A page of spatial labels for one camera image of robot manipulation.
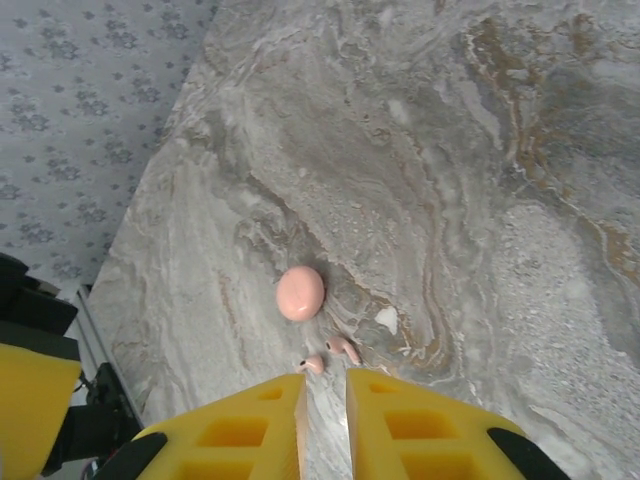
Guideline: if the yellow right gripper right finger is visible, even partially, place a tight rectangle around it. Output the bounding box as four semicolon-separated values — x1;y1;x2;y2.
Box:
345;367;571;480

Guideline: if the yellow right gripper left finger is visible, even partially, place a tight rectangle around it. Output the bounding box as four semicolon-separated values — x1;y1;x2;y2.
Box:
102;372;308;480

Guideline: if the pink wireless earbud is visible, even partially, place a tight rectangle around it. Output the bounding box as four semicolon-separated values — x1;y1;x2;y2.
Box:
294;354;326;377
324;335;359;366

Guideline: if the pink earbud charging case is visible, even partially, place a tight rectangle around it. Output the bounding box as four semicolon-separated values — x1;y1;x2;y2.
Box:
275;265;326;323

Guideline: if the aluminium side rail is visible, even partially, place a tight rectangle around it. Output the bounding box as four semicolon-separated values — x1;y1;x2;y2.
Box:
73;283;147;431

